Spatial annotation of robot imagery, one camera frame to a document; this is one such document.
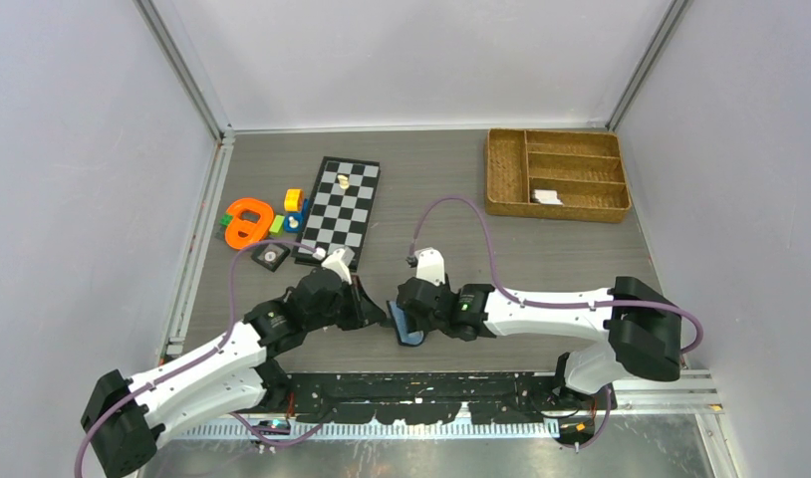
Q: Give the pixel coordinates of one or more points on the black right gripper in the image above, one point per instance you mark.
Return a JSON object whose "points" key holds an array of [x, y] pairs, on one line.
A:
{"points": [[414, 323]]}

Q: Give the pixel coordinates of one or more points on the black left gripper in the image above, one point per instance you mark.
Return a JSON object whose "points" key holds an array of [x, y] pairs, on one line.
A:
{"points": [[364, 311]]}

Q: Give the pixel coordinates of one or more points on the black leather card holder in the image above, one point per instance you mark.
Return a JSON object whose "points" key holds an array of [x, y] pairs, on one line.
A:
{"points": [[405, 337]]}

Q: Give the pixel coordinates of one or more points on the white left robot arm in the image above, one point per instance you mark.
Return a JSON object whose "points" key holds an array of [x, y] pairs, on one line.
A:
{"points": [[127, 419]]}

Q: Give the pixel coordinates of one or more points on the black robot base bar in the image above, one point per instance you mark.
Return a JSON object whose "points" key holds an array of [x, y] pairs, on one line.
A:
{"points": [[424, 398]]}

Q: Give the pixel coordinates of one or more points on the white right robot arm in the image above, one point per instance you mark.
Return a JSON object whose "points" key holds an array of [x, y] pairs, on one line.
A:
{"points": [[633, 331]]}

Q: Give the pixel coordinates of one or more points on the lime green block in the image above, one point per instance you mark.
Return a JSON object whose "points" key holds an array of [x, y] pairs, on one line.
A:
{"points": [[276, 227]]}

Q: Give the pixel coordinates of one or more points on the blue toy brick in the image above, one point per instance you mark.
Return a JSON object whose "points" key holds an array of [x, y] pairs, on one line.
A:
{"points": [[301, 218]]}

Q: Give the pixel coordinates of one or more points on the black and silver chessboard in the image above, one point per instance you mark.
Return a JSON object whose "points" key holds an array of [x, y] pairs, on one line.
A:
{"points": [[339, 218]]}

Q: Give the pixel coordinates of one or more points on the orange curved toy track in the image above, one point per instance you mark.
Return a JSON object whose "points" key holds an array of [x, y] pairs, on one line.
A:
{"points": [[250, 222]]}

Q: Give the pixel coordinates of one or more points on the yellow toy brick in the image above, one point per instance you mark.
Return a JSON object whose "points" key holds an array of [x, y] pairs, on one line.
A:
{"points": [[293, 200]]}

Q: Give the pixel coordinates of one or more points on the green toy brick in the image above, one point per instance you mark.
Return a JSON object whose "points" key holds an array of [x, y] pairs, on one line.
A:
{"points": [[226, 220]]}

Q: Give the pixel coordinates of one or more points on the woven wicker tray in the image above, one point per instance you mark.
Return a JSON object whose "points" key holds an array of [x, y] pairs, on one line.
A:
{"points": [[584, 167]]}

